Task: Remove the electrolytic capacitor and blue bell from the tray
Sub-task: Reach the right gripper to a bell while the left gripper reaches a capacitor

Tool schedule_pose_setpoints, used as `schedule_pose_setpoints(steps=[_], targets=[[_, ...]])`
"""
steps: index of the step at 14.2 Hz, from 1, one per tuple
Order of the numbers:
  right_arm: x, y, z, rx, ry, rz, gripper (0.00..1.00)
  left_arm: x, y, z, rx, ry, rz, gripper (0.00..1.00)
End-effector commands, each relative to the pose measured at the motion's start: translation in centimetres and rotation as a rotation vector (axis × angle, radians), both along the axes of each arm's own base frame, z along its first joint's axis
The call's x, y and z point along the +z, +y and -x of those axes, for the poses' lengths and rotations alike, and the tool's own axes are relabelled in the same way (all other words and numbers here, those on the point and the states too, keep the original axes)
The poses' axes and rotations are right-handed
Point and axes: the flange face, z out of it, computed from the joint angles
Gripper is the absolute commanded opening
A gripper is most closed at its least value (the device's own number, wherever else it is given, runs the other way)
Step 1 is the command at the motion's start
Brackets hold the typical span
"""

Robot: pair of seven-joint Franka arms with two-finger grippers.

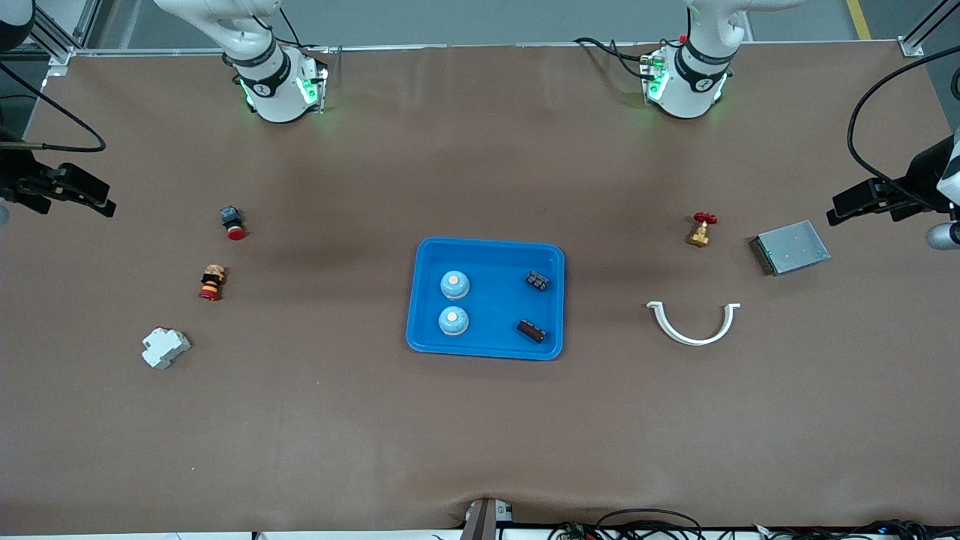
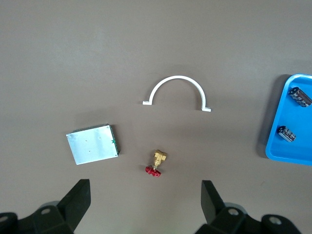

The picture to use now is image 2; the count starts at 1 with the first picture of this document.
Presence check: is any silver metal module box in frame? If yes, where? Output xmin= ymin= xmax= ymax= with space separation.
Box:
xmin=65 ymin=123 xmax=122 ymax=166

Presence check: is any blue plastic tray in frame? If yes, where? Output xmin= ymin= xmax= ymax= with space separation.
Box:
xmin=265 ymin=74 xmax=312 ymax=166

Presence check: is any small dark brown capacitor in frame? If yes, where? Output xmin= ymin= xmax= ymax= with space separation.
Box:
xmin=277 ymin=125 xmax=297 ymax=142

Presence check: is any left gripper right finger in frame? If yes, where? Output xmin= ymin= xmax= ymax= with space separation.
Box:
xmin=197 ymin=180 xmax=263 ymax=234

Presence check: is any large dark brown capacitor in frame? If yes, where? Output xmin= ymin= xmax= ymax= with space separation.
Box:
xmin=289 ymin=86 xmax=312 ymax=108

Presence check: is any brass valve red handle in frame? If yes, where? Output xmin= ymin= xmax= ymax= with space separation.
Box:
xmin=145 ymin=149 xmax=169 ymax=178

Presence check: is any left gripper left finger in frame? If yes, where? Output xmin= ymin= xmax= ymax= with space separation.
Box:
xmin=18 ymin=179 xmax=91 ymax=234

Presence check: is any white semicircular pipe clamp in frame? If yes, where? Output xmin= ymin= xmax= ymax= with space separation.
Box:
xmin=142 ymin=75 xmax=213 ymax=113

